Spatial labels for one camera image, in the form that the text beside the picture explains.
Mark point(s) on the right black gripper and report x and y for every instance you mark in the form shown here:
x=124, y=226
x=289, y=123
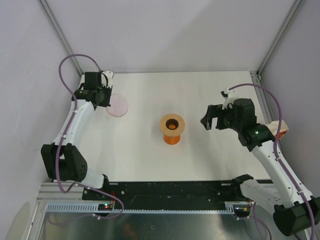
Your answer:
x=214, y=111

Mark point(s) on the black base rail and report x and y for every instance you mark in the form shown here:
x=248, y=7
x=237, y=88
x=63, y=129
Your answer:
x=175, y=195

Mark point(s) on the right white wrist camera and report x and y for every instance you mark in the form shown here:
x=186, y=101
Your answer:
x=229, y=96

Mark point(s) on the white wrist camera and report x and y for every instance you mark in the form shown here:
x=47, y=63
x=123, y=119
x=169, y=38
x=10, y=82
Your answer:
x=107, y=78
x=229, y=96

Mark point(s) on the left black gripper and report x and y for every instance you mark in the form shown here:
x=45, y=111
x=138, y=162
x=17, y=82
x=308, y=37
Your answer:
x=106, y=103

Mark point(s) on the grey slotted cable duct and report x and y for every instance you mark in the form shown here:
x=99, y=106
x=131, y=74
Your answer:
x=104, y=208

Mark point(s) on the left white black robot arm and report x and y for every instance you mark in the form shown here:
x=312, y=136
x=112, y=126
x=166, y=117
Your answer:
x=62, y=158

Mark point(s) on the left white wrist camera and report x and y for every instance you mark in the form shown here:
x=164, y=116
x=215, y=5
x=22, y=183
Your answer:
x=107, y=78

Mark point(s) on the left aluminium frame post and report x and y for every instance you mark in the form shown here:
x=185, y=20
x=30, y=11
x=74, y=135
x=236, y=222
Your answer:
x=53, y=22

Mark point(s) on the orange glass flask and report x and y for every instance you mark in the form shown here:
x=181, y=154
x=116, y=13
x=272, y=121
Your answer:
x=172, y=138

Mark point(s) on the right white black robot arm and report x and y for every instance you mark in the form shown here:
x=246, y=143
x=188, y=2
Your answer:
x=293, y=207

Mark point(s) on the white orange box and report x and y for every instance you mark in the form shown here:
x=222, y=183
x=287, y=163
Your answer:
x=273, y=127

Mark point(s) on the right aluminium frame post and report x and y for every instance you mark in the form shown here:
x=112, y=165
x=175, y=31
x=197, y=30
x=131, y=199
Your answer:
x=280, y=34

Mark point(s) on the aluminium frame post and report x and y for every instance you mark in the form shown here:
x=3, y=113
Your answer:
x=280, y=34
x=53, y=22

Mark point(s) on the pink cone coffee filter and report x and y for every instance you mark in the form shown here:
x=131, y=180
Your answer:
x=118, y=106

